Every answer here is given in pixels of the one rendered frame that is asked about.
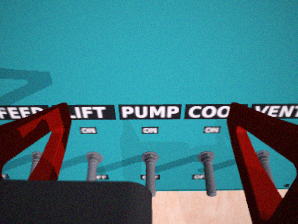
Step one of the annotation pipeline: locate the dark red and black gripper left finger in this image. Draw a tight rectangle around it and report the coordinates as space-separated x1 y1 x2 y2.
0 103 72 180

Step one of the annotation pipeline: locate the teal control panel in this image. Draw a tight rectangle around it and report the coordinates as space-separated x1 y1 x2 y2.
0 0 298 197

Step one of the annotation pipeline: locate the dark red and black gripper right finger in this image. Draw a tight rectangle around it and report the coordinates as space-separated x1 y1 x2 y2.
227 102 298 224

